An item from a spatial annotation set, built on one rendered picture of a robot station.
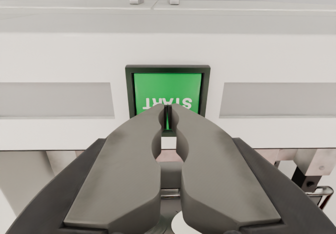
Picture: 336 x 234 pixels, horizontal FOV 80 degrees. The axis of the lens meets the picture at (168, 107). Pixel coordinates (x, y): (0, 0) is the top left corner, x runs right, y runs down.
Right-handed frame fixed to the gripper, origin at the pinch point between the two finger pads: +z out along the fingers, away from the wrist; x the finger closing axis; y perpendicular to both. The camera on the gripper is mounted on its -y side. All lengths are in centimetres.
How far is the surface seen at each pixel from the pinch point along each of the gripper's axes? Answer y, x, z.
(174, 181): 25.4, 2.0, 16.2
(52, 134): 3.7, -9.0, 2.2
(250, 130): 3.3, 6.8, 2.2
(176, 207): 21.7, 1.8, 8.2
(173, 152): 12.6, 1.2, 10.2
